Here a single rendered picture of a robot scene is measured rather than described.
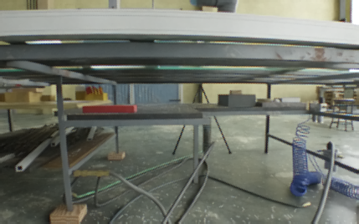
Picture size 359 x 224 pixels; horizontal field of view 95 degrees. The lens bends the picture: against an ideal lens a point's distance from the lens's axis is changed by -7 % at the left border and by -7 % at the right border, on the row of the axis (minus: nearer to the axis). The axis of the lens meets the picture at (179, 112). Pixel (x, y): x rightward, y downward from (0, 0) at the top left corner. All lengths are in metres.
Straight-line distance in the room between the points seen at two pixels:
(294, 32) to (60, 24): 0.71
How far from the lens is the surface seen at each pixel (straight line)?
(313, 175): 1.68
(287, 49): 0.71
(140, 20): 0.57
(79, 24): 0.61
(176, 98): 7.05
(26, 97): 1.88
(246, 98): 1.50
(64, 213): 1.24
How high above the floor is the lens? 0.69
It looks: 6 degrees down
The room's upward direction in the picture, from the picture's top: straight up
